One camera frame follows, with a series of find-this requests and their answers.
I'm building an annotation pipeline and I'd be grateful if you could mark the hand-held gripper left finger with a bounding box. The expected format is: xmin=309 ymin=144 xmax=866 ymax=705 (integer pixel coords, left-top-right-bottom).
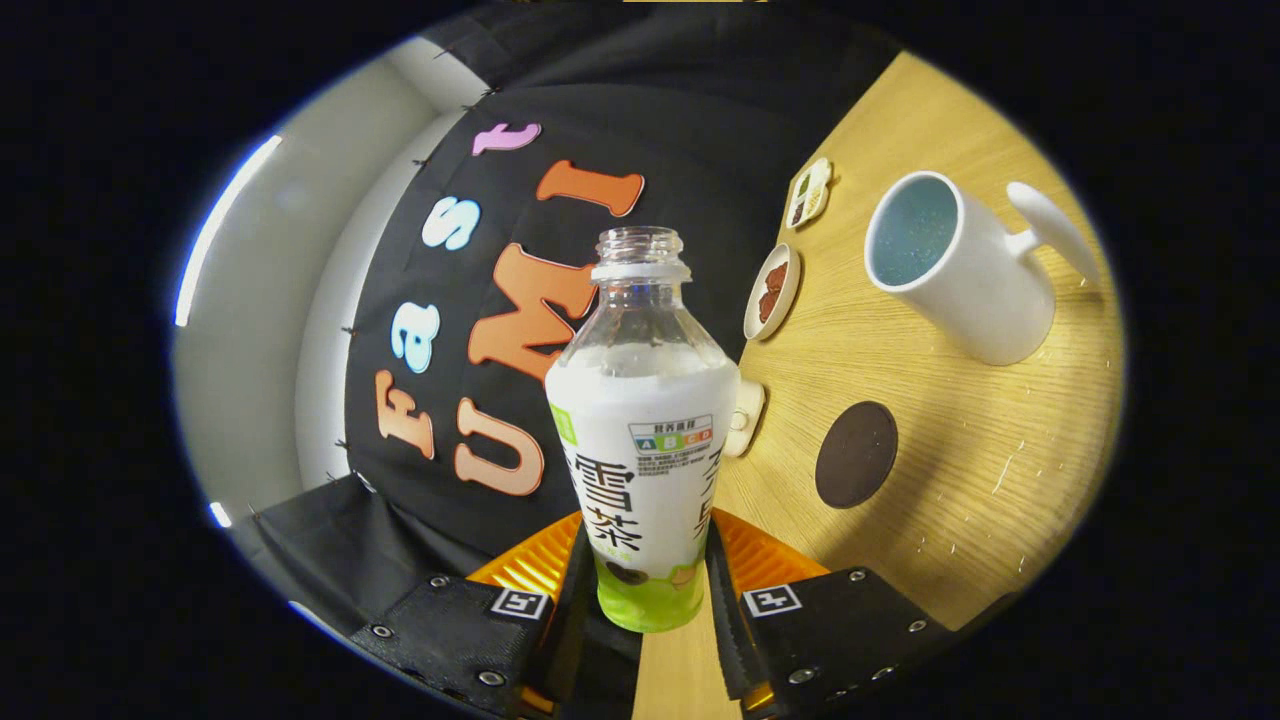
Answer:
xmin=350 ymin=510 xmax=641 ymax=720

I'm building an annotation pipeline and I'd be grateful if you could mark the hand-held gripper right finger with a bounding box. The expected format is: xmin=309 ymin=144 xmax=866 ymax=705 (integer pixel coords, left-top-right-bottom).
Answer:
xmin=705 ymin=508 xmax=951 ymax=716

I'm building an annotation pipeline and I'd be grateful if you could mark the round dark brown coaster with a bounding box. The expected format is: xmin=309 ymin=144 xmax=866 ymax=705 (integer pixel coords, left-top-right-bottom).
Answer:
xmin=815 ymin=401 xmax=899 ymax=510

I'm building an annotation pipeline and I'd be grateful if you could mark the juice bottle white green label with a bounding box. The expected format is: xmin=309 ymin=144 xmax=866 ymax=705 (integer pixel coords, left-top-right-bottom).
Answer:
xmin=545 ymin=226 xmax=742 ymax=634

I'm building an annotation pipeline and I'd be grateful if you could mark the white cup with handle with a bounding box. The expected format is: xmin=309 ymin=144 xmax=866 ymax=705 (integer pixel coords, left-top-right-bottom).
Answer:
xmin=864 ymin=171 xmax=1101 ymax=367

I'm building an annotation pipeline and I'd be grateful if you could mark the wooden table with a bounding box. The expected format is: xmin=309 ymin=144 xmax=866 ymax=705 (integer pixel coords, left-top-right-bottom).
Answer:
xmin=632 ymin=50 xmax=1126 ymax=720

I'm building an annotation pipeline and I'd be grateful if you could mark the cream white toaster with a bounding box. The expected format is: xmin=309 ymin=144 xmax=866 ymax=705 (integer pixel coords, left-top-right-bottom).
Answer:
xmin=725 ymin=380 xmax=767 ymax=459

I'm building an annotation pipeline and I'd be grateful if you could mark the round plate with brown food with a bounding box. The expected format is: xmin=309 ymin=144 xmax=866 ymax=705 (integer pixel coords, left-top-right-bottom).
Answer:
xmin=743 ymin=243 xmax=802 ymax=343

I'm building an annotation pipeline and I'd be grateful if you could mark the white divided dish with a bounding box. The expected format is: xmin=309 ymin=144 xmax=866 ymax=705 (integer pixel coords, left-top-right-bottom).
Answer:
xmin=785 ymin=157 xmax=834 ymax=231

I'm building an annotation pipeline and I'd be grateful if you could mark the large ceiling light panel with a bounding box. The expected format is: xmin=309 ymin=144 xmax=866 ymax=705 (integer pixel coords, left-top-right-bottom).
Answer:
xmin=175 ymin=135 xmax=283 ymax=328

